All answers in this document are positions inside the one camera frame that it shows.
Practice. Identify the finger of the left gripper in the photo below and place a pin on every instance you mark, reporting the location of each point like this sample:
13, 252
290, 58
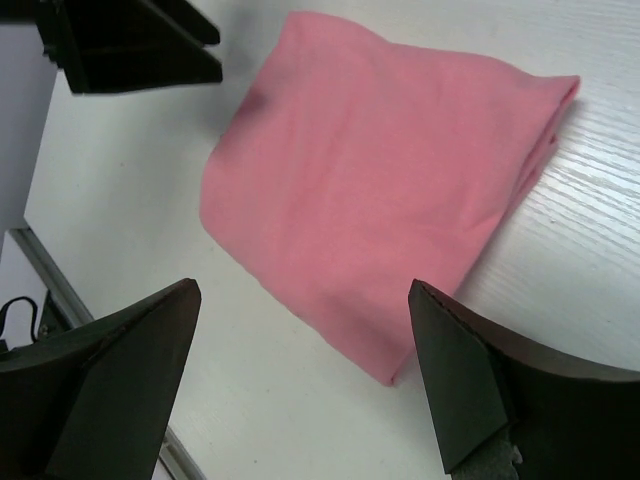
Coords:
113, 55
185, 20

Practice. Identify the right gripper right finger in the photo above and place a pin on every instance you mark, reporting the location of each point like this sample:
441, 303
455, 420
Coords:
504, 406

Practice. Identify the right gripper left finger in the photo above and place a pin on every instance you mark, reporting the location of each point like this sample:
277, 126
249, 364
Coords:
94, 402

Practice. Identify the pink t shirt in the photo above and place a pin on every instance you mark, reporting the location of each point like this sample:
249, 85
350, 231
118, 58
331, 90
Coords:
355, 165

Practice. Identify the aluminium table rail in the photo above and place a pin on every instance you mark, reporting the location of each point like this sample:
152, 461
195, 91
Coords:
173, 455

